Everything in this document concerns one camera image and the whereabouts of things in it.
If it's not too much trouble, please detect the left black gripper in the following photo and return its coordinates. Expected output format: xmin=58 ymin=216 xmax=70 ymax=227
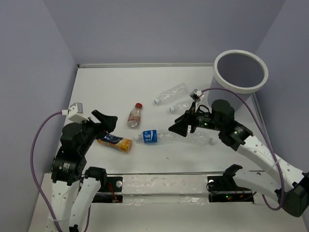
xmin=80 ymin=108 xmax=118 ymax=152

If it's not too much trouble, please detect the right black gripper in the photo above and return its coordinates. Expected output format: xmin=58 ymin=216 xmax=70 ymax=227
xmin=168 ymin=101 xmax=223 ymax=137

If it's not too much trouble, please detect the small red cap bottle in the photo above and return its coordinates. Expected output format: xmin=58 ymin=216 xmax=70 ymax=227
xmin=127 ymin=102 xmax=142 ymax=128

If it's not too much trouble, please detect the orange juice bottle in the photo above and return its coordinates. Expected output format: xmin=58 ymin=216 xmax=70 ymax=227
xmin=97 ymin=134 xmax=133 ymax=153

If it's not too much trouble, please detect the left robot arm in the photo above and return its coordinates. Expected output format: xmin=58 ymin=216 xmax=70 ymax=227
xmin=45 ymin=106 xmax=118 ymax=232

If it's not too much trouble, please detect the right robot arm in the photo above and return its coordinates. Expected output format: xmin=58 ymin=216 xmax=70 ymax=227
xmin=169 ymin=100 xmax=309 ymax=218

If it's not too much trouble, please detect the clear bottle near bin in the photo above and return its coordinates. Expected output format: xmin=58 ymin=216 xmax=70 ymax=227
xmin=169 ymin=100 xmax=192 ymax=114

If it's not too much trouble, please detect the grey round bin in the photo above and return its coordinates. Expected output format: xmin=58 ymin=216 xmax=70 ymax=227
xmin=208 ymin=49 xmax=268 ymax=111

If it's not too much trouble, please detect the crushed clear bottle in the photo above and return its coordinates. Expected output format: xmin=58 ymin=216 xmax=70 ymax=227
xmin=175 ymin=130 xmax=216 ymax=146

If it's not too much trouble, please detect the clear bottle far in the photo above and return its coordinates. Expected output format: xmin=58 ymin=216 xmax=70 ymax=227
xmin=154 ymin=83 xmax=188 ymax=105

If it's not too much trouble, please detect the blue label clear bottle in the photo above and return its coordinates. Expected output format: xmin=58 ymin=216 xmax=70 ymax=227
xmin=134 ymin=130 xmax=176 ymax=145

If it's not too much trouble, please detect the white foam front panel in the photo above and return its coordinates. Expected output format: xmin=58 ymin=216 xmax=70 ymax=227
xmin=122 ymin=174 xmax=208 ymax=195

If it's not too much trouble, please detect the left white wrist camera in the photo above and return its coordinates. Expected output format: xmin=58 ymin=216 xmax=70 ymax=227
xmin=68 ymin=102 xmax=88 ymax=123

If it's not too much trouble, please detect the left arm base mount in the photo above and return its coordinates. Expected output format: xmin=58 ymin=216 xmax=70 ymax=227
xmin=92 ymin=176 xmax=123 ymax=203

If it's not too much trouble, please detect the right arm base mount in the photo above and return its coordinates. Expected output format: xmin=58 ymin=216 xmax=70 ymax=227
xmin=206 ymin=175 xmax=254 ymax=203

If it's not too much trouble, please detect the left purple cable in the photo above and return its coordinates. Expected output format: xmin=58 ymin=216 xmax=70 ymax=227
xmin=30 ymin=111 xmax=91 ymax=232

